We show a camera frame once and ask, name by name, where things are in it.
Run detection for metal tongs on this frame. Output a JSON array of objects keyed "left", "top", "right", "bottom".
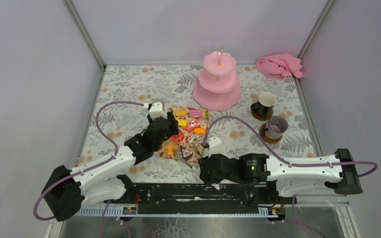
[{"left": 174, "top": 143, "right": 202, "bottom": 170}]

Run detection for floral dessert tray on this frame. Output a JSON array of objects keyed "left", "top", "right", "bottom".
[{"left": 157, "top": 105, "right": 210, "bottom": 164}]

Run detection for brown wooden saucer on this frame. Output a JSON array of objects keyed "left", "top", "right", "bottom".
[
  {"left": 251, "top": 110, "right": 273, "bottom": 121},
  {"left": 259, "top": 124, "right": 282, "bottom": 144}
]

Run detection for purple mug black handle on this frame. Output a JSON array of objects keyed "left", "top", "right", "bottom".
[{"left": 265, "top": 116, "right": 288, "bottom": 140}]

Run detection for black mug white inside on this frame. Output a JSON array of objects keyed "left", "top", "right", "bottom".
[{"left": 251, "top": 92, "right": 276, "bottom": 116}]

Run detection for chocolate cake piece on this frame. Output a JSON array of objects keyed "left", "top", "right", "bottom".
[{"left": 180, "top": 146, "right": 193, "bottom": 163}]

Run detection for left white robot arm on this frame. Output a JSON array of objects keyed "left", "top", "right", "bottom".
[{"left": 41, "top": 112, "right": 179, "bottom": 222}]

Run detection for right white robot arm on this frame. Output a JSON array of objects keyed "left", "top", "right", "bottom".
[{"left": 199, "top": 149, "right": 363, "bottom": 204}]

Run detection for orange round pastry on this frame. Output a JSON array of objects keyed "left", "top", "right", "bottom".
[{"left": 163, "top": 141, "right": 178, "bottom": 156}]

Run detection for red donut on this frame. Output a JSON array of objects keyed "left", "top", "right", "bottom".
[{"left": 170, "top": 130, "right": 185, "bottom": 143}]

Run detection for yellow roll cake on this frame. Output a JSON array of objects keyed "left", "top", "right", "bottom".
[{"left": 177, "top": 119, "right": 188, "bottom": 128}]

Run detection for tan biscuit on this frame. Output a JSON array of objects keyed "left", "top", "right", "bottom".
[{"left": 174, "top": 110, "right": 187, "bottom": 117}]

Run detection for chocolate drizzle donut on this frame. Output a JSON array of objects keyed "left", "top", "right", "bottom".
[{"left": 188, "top": 133, "right": 203, "bottom": 146}]

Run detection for strawberry cream cake slice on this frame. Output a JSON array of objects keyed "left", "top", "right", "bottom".
[{"left": 186, "top": 118, "right": 200, "bottom": 133}]

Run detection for pink wafer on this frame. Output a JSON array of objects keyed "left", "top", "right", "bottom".
[{"left": 189, "top": 110, "right": 203, "bottom": 118}]

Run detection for orange tart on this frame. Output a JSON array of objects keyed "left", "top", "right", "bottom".
[{"left": 193, "top": 127, "right": 206, "bottom": 136}]

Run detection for pink three-tier cake stand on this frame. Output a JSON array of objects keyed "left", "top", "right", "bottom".
[{"left": 192, "top": 47, "right": 241, "bottom": 111}]

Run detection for pink cloth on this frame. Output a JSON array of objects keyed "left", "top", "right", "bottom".
[{"left": 256, "top": 53, "right": 304, "bottom": 80}]

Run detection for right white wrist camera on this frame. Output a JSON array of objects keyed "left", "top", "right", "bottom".
[{"left": 201, "top": 136, "right": 224, "bottom": 158}]

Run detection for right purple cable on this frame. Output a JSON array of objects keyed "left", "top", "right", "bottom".
[{"left": 203, "top": 116, "right": 379, "bottom": 179}]

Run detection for purple cable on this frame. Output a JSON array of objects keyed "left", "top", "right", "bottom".
[
  {"left": 203, "top": 116, "right": 379, "bottom": 179},
  {"left": 33, "top": 101, "right": 150, "bottom": 221}
]

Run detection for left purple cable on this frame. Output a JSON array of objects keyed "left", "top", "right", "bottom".
[{"left": 33, "top": 101, "right": 150, "bottom": 221}]

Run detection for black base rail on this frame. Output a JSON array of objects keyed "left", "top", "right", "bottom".
[{"left": 103, "top": 182, "right": 298, "bottom": 218}]

